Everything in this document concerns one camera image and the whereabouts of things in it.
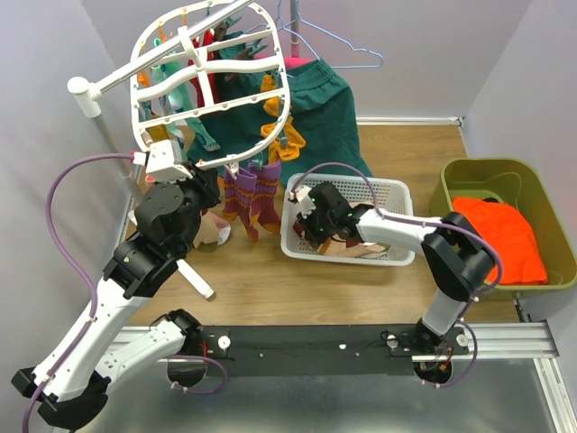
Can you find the white round clip hanger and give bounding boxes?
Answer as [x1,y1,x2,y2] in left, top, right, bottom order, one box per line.
[129,0,292,170]

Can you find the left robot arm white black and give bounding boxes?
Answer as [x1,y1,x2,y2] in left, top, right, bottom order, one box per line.
[11,161,220,430]

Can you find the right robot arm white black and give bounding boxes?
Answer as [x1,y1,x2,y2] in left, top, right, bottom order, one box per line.
[288,181,504,354]

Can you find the mustard yellow hanging socks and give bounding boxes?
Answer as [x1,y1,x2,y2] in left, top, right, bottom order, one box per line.
[260,74,307,163]

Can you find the beige red white sock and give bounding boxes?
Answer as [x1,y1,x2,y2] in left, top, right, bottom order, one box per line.
[319,240,390,259]

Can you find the purple striped hanging sock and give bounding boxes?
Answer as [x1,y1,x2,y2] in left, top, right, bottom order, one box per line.
[222,161,281,243]

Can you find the white laundry basket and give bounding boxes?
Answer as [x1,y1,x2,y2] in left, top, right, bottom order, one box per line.
[280,173,415,266]

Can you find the green trousers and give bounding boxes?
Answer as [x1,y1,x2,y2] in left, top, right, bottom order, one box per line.
[188,60,372,186]

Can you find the white drying rack pole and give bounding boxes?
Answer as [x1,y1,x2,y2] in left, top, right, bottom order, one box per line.
[66,0,253,300]

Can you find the red hanging garment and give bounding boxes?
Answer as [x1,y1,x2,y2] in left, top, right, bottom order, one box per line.
[188,26,222,109]

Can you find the pink garment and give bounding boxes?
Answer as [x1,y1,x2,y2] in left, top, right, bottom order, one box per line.
[284,57,312,69]

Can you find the dark brown hanging sock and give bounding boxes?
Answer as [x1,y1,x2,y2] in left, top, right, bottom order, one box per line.
[214,22,268,84]

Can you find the olive green plastic bin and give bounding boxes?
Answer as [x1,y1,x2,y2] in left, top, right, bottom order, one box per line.
[427,156,577,299]

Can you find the orange cloth in bin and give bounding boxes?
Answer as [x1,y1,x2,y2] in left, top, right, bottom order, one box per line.
[452,197,548,285]

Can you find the vertical metal pole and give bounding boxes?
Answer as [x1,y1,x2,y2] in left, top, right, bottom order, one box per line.
[289,0,300,58]

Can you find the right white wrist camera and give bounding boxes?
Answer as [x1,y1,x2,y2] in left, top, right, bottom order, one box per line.
[288,185,316,218]

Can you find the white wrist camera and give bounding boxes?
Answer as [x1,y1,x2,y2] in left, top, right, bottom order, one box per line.
[288,185,316,218]
[132,140,193,183]

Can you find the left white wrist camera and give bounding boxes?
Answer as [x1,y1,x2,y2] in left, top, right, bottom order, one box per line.
[132,140,193,183]

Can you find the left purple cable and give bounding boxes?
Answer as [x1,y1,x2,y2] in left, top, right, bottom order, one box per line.
[21,152,141,432]

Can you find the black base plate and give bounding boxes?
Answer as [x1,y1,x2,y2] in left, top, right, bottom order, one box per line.
[202,324,469,377]

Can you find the blue wire hanger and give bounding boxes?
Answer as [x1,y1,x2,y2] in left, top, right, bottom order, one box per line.
[261,1,386,71]

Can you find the aluminium rail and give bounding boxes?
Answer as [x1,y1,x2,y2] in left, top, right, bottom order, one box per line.
[109,322,559,360]

